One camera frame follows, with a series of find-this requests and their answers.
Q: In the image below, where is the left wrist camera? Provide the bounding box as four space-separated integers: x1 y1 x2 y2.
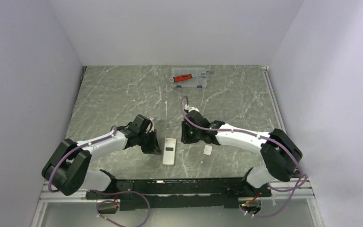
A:
147 118 157 132

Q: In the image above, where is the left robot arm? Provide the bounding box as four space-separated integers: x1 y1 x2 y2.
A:
42 114 162 199

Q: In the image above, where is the aluminium rail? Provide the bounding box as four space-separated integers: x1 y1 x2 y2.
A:
261 66 313 197

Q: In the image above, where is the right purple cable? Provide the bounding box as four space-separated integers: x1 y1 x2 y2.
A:
180 96 308 219

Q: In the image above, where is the clear plastic organizer box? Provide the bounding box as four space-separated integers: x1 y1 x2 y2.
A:
169 68 210 89

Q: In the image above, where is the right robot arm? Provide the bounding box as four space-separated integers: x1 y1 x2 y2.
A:
181 110 303 196

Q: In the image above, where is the white battery cover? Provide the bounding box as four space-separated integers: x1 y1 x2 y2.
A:
203 145 213 156

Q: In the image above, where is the white remote control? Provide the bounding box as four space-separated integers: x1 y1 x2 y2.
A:
163 138 176 166

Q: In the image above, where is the black base frame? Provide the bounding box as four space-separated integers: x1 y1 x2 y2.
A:
86 177 271 211

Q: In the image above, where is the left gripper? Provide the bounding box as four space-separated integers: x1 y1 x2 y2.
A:
137 129 162 155

